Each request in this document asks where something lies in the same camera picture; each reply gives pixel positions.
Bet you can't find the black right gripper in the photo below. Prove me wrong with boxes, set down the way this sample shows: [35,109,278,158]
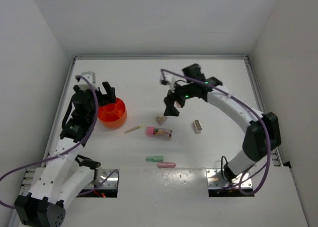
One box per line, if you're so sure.
[164,78,195,116]

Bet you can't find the orange round divided container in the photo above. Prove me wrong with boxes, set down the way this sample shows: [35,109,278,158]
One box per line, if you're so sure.
[98,98,127,129]

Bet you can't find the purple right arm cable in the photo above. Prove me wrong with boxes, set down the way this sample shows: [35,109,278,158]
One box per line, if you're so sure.
[160,68,271,196]

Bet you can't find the beige yellow pencil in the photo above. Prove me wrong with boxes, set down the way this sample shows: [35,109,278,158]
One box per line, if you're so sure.
[124,124,145,134]

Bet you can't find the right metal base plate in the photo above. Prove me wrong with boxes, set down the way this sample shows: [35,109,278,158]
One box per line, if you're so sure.
[205,168,253,190]

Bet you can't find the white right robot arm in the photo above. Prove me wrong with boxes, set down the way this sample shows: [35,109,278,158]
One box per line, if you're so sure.
[160,64,281,182]

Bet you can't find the beige white correction tape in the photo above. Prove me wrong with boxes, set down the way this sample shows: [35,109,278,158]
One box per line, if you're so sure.
[193,120,202,133]

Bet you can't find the pink capped clear bottle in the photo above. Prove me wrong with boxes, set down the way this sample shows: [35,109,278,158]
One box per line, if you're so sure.
[145,127,172,140]

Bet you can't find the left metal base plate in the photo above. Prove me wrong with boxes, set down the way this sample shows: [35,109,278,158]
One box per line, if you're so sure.
[84,169,119,190]

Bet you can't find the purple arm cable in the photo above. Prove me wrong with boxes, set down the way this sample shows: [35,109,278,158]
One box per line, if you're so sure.
[0,75,120,209]
[160,68,271,196]

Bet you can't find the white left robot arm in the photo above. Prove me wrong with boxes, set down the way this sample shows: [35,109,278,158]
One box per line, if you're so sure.
[14,82,116,227]

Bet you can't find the metal base plate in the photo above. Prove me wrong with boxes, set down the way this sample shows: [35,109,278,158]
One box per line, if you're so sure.
[84,169,119,190]
[205,168,253,190]

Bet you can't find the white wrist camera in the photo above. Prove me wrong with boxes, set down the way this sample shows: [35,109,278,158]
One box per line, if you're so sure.
[160,75,175,93]
[78,72,97,91]

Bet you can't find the black base cable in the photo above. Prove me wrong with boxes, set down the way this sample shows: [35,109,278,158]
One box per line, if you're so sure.
[220,155,249,188]

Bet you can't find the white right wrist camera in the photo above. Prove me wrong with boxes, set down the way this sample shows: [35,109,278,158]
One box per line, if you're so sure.
[160,75,175,93]

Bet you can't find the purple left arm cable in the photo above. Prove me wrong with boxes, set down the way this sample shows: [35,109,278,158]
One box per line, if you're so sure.
[0,75,120,209]

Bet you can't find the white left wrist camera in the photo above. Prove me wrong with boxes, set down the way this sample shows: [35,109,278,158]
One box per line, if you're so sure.
[78,72,97,91]

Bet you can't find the green highlighter marker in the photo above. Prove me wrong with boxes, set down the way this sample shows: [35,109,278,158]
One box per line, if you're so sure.
[145,155,164,162]

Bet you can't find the beige eraser pair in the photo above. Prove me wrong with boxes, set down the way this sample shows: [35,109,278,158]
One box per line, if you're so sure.
[155,116,167,125]

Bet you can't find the pink highlighter marker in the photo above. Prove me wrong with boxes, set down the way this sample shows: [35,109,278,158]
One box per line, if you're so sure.
[157,162,176,168]

